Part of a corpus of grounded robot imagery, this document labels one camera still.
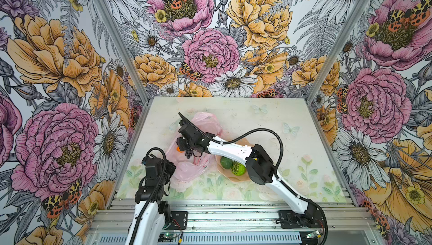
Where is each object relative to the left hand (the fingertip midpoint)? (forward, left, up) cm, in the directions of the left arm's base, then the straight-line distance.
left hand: (174, 167), depth 85 cm
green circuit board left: (-28, 0, -6) cm, 29 cm away
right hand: (+12, -2, +1) cm, 13 cm away
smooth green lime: (+1, -26, +1) cm, 26 cm away
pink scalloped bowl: (-2, -27, -2) cm, 27 cm away
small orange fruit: (+6, -2, +6) cm, 9 cm away
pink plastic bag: (-3, -7, +1) cm, 8 cm away
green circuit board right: (-28, -62, -5) cm, 68 cm away
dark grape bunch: (+10, -5, -4) cm, 12 cm away
